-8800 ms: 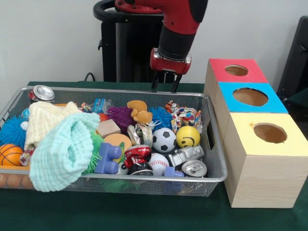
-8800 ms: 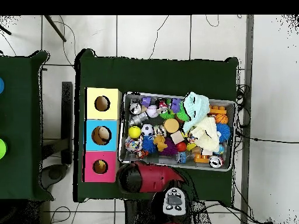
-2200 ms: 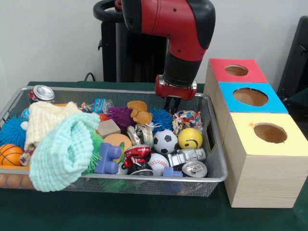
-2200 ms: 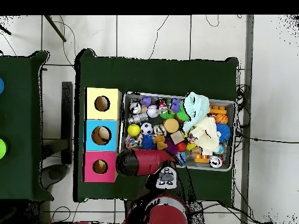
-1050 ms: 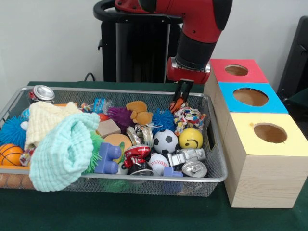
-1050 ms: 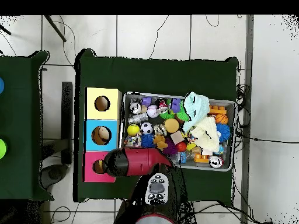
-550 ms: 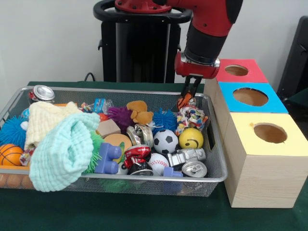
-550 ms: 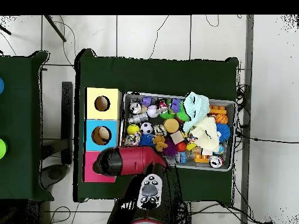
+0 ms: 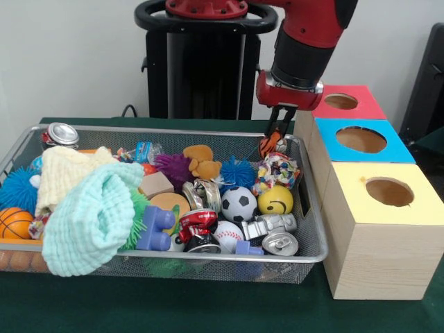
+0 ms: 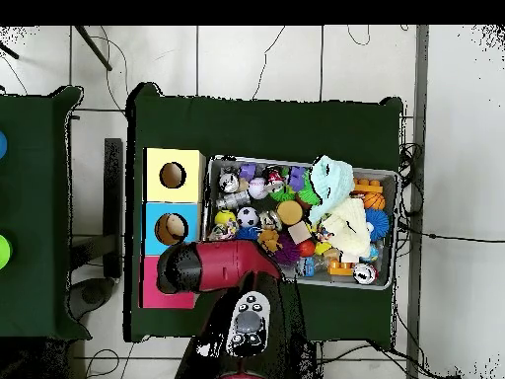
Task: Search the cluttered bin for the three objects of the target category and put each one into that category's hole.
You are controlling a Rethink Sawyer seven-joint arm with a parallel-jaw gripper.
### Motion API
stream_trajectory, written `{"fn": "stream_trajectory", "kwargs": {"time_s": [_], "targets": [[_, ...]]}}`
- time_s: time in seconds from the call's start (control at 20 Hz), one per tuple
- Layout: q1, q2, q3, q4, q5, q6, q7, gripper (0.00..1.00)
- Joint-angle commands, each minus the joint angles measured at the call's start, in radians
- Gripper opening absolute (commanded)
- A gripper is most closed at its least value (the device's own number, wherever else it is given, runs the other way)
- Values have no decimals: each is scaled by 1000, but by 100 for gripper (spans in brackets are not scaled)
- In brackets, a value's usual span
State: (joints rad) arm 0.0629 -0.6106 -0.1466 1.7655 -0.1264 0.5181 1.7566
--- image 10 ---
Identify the blue disc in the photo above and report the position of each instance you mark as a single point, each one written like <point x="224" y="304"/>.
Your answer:
<point x="1" y="144"/>

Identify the large blue toy brick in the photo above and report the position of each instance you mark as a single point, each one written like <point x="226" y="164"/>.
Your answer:
<point x="297" y="178"/>

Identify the green side table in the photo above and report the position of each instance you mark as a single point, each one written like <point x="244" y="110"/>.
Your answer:
<point x="35" y="213"/>

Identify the wooden box with three holes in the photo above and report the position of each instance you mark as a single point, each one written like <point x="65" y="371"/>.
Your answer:
<point x="172" y="197"/>

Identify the mint green knitted cloth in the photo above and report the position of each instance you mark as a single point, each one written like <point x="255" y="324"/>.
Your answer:
<point x="331" y="181"/>

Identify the shallow clear mesh bin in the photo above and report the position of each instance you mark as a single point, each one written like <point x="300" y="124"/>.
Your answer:
<point x="379" y="178"/>

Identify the dark green table cloth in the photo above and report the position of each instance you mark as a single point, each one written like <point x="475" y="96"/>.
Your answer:
<point x="260" y="126"/>

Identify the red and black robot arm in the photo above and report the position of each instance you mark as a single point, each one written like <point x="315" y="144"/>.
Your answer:
<point x="229" y="268"/>

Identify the black tripod leg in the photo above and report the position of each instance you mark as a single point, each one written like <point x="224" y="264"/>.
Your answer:
<point x="93" y="47"/>

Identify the cream knitted cloth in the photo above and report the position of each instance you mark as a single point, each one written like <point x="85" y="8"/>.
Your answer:
<point x="347" y="229"/>

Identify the yellow smiley ball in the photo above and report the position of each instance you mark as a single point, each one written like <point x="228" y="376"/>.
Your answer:
<point x="225" y="216"/>

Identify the purple spiky toy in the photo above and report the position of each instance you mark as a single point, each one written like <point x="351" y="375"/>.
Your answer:
<point x="289" y="251"/>

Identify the tan round wooden disc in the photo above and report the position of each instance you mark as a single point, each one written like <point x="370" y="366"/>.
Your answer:
<point x="289" y="212"/>

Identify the small soccer ball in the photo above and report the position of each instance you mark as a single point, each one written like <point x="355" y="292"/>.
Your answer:
<point x="248" y="216"/>

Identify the green disc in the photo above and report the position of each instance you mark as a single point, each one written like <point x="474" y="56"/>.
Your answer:
<point x="2" y="251"/>

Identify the brown plush teddy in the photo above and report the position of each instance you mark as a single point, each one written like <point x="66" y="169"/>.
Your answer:
<point x="270" y="239"/>

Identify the silver topped dark can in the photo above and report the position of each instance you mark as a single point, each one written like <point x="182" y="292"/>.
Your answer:
<point x="364" y="273"/>

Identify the tan wooden block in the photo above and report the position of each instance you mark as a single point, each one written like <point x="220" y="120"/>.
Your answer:
<point x="300" y="232"/>

